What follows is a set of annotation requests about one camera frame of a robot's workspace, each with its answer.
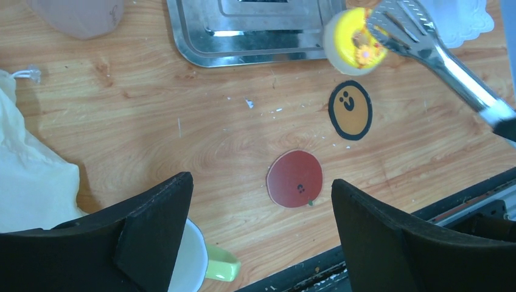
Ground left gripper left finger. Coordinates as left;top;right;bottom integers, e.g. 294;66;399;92
1;172;194;291

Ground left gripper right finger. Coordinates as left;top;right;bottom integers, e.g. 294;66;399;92
331;179;515;291

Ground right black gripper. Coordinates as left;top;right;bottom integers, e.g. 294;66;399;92
492;117;516;142

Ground green handled white mug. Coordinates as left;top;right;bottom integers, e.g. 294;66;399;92
168;219;241;292

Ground white three-tier dessert stand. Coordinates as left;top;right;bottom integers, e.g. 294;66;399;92
420;0;495;49

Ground metal serving tongs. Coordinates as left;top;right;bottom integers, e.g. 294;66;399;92
366;1;515;128

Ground yellow flower tart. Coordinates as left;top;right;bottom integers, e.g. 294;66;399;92
322;7;388;76

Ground steel baking tray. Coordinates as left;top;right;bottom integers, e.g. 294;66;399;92
167;0;346;68

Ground cream cloth bag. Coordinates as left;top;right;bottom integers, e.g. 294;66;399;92
1;71;86;233

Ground red apple coaster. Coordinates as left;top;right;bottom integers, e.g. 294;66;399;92
266;149;324;209

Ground yellow face coaster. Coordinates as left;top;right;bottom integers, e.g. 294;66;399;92
328;80;373;141

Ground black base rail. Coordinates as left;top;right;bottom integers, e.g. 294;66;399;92
245;169;515;291

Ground pink handled white mug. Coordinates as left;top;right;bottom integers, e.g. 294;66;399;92
26;0;125;40

